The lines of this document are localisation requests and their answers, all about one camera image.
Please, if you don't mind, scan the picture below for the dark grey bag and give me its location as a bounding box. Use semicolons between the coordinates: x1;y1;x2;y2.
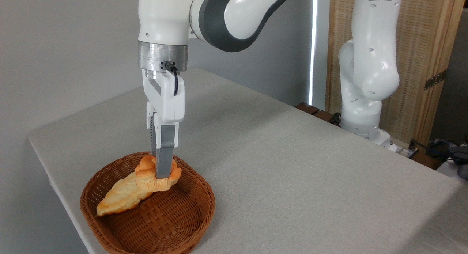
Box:
448;146;468;180

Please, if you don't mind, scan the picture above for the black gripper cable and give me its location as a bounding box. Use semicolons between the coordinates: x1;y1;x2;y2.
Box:
164;62;180;97

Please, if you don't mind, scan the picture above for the round orange bread roll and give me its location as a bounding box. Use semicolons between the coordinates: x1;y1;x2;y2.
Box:
135;154;182;193

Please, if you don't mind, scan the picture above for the black power cable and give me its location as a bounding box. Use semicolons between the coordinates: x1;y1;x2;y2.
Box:
408;139;468;163

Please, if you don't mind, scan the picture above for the dark brown wooden slat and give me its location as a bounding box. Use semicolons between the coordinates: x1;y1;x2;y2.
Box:
314;110;341;127
295;102;320;116
409;152;444;171

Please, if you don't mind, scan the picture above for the brown woven wicker basket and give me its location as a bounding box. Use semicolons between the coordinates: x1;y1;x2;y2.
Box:
80;151;216;254

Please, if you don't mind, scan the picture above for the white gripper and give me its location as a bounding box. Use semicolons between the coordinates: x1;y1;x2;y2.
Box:
142;69;185;180

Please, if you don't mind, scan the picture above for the metal screen hinge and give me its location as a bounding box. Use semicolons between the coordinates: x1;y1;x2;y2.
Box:
424;69;447;91

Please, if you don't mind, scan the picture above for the long pale bread loaf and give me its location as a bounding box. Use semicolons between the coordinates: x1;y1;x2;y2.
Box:
96;171;155;217

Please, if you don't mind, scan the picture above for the grey tablecloth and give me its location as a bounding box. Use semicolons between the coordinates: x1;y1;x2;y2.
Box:
27;68;468;254

